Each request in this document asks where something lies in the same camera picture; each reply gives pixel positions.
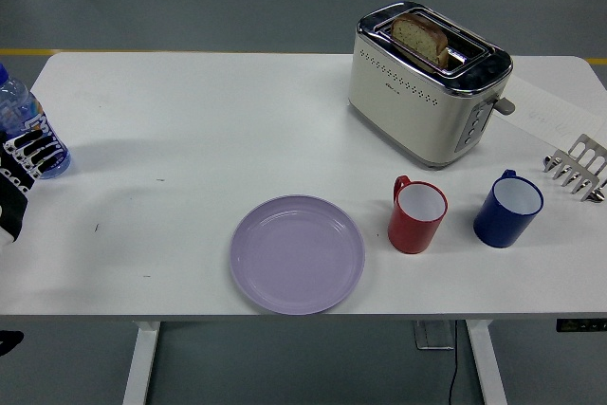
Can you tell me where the blue mug white inside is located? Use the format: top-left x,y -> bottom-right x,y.
472,169 -> 545,249

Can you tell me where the black table control panel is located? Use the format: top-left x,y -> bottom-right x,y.
556,318 -> 607,333

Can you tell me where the white paper sheet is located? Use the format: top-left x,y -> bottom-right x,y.
492,76 -> 607,150

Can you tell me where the clear drink bottle blue label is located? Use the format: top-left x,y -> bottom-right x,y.
0,62 -> 72,180

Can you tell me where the red mug white inside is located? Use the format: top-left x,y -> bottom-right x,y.
387,175 -> 450,255

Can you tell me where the seeded bread slice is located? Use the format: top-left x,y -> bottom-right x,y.
390,13 -> 451,69

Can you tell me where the clear bracket under table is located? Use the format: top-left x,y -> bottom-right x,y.
413,319 -> 457,352

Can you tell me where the black cable under table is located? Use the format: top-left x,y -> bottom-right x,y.
448,319 -> 461,405

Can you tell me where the cream and chrome toaster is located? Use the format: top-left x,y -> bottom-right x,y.
347,0 -> 518,171

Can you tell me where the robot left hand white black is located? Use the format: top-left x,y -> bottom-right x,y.
0,128 -> 66,249

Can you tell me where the silver metal toast rack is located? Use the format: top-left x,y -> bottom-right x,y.
542,134 -> 607,203

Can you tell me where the purple round plate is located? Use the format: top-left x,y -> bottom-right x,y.
230,193 -> 367,317

